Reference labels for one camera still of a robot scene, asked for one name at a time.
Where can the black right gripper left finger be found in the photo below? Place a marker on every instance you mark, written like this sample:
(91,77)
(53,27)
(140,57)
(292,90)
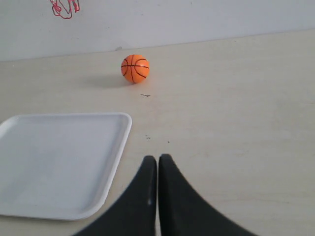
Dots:
(134,212)

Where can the white plastic tray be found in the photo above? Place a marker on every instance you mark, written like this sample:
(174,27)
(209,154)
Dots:
(59,166)

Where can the red mini basketball hoop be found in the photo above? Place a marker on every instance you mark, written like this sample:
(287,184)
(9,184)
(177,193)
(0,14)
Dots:
(65,8)

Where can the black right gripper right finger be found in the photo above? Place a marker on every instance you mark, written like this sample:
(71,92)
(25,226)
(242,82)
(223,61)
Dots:
(183,212)

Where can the small orange basketball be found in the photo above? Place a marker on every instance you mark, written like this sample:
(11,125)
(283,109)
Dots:
(135,68)

